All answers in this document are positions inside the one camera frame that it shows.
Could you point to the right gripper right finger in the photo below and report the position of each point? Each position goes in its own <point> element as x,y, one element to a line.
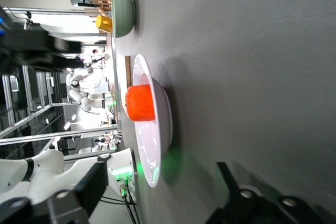
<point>236,182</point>

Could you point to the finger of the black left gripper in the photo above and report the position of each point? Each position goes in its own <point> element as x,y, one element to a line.
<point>68,63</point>
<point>65,46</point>

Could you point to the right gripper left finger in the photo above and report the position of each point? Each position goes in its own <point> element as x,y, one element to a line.
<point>89,179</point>

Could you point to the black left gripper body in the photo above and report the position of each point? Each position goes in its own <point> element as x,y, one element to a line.
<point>23,45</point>

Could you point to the white round plate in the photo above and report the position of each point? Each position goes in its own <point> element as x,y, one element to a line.
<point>147,142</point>

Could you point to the orange fruit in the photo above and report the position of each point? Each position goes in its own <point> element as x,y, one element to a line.
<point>140,103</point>

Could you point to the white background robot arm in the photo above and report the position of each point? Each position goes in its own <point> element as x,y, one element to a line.
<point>84,100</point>

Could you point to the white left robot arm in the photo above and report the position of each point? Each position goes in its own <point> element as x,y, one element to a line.
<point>44,166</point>

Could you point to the yellow cup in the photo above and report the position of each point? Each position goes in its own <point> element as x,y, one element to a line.
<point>103,23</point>

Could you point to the wooden cutting board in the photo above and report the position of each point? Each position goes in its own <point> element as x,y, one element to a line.
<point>127,72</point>

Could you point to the light green bowl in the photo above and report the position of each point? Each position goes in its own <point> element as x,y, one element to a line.
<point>123,11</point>

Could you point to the aluminium frame bar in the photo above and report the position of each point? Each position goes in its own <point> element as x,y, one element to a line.
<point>52,136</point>

